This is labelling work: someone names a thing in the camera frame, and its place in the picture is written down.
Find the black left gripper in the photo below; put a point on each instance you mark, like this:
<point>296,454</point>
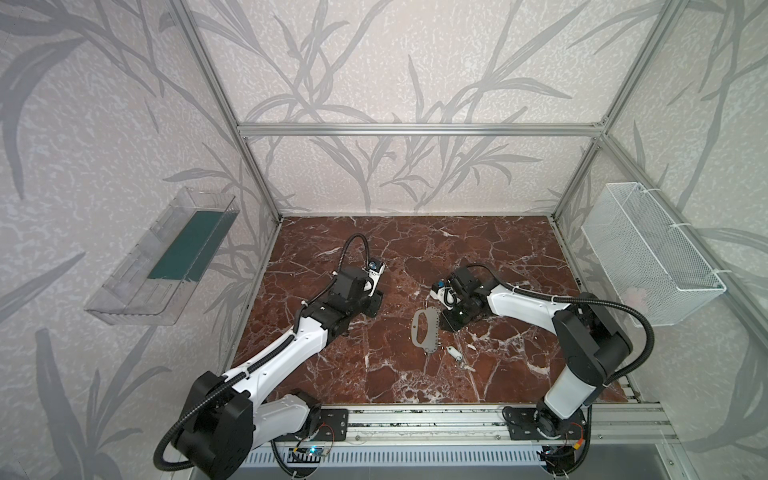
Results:
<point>372,300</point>

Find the clear plastic wall bin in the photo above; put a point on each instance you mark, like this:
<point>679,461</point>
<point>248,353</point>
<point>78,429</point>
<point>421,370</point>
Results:
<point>153,284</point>

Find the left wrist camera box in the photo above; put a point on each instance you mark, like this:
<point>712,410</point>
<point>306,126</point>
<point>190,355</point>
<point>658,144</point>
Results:
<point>375,270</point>

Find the aluminium frame profiles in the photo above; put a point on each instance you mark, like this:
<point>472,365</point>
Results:
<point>600,133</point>

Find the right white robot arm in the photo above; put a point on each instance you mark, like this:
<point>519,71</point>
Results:
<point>593,344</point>

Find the white slotted cable duct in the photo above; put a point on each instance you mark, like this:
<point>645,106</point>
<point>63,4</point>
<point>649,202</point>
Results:
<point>416,456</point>

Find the white wire mesh basket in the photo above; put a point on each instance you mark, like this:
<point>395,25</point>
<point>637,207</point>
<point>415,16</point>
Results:
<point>649,260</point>

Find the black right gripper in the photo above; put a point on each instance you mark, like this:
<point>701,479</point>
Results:
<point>448,318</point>

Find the key with light tag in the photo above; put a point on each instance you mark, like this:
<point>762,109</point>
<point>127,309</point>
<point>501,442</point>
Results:
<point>455,354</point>

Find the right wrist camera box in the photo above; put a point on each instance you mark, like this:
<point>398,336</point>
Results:
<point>442,292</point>

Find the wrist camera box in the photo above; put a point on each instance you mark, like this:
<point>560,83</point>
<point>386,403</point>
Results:
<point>375,270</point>
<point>442,292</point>

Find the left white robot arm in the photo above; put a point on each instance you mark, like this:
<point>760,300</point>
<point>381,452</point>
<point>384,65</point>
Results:
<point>226,416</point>

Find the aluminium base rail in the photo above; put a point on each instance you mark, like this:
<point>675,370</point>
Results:
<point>483,424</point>

